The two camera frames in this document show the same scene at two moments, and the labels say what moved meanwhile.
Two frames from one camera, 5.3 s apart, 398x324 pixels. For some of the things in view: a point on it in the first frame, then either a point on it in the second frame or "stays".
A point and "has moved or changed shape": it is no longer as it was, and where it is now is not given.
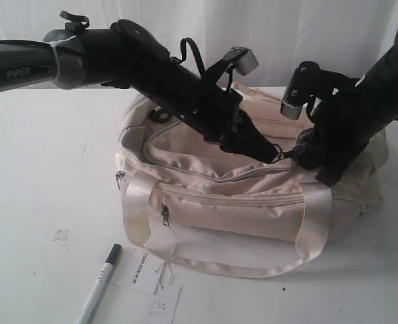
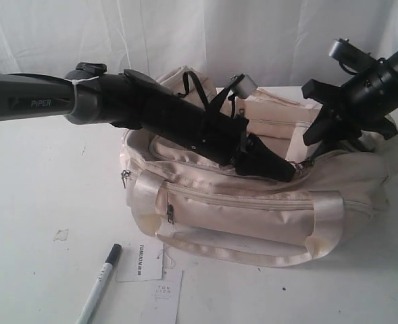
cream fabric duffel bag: x=186 y=197 has moved or changed shape
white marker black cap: x=98 y=289 stays
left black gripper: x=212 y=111 → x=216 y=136
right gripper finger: x=329 y=175 → x=321 y=129
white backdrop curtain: x=267 y=39 stays
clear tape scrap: x=61 y=235 stays
